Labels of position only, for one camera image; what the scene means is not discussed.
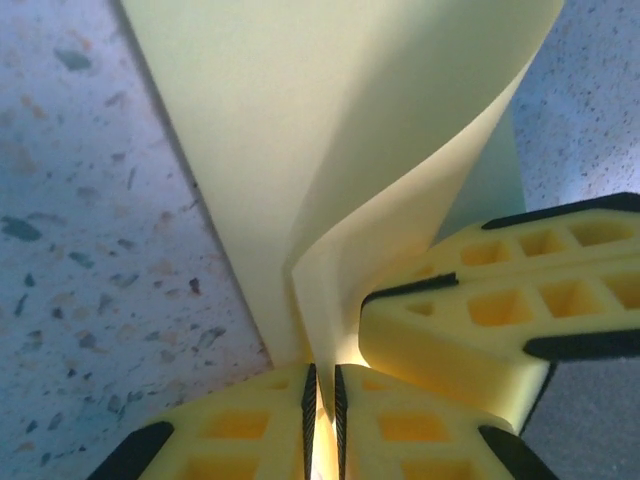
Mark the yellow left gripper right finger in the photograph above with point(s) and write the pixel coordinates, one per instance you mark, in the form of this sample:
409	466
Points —
400	400

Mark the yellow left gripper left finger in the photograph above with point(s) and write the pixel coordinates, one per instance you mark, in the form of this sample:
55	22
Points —
240	405

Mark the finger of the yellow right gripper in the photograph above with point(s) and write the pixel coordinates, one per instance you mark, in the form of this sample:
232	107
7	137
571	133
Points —
550	265
450	345

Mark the pale yellow paper sheet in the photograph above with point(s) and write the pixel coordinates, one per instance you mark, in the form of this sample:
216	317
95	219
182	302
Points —
300	125

